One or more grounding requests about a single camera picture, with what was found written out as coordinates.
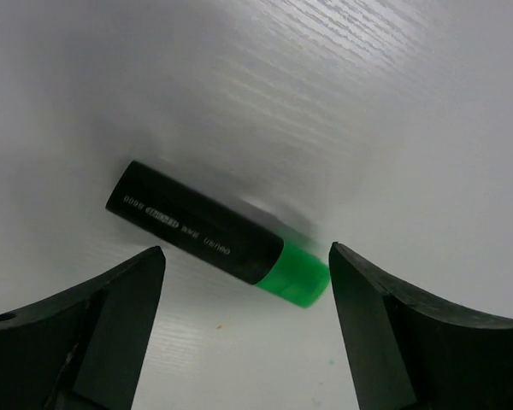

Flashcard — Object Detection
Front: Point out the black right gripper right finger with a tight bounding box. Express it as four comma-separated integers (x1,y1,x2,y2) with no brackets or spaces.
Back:
328,243,513,409

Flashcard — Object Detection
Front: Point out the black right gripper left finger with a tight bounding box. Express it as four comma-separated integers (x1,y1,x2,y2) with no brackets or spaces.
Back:
0,247,166,409

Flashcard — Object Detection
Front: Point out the green-capped black highlighter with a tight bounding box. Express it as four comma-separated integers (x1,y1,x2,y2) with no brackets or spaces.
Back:
105,161,330,308

